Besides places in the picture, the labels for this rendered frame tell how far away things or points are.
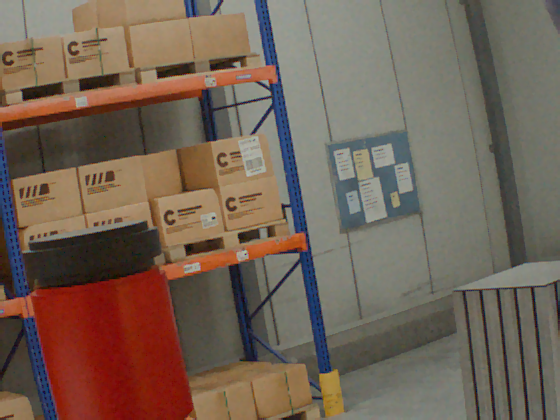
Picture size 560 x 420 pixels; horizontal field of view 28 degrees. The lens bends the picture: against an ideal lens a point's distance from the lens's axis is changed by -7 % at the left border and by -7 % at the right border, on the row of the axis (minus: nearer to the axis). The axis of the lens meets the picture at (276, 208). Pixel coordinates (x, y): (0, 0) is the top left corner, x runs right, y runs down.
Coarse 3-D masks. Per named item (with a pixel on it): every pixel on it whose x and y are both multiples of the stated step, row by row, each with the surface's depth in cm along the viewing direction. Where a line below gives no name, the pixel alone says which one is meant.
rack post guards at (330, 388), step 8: (320, 376) 1005; (328, 376) 1003; (336, 376) 1009; (328, 384) 1003; (336, 384) 1008; (328, 392) 1003; (336, 392) 1008; (328, 400) 1004; (336, 400) 1007; (328, 408) 1004; (336, 408) 1007; (328, 416) 1004
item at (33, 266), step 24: (48, 240) 39; (72, 240) 38; (96, 240) 38; (120, 240) 38; (144, 240) 39; (24, 264) 39; (48, 264) 38; (72, 264) 38; (96, 264) 38; (120, 264) 38; (144, 264) 39
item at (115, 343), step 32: (64, 288) 38; (96, 288) 38; (128, 288) 38; (160, 288) 40; (64, 320) 38; (96, 320) 38; (128, 320) 38; (160, 320) 39; (64, 352) 38; (96, 352) 38; (128, 352) 38; (160, 352) 39; (64, 384) 39; (96, 384) 38; (128, 384) 38; (160, 384) 39; (64, 416) 39; (96, 416) 38; (128, 416) 38; (160, 416) 39
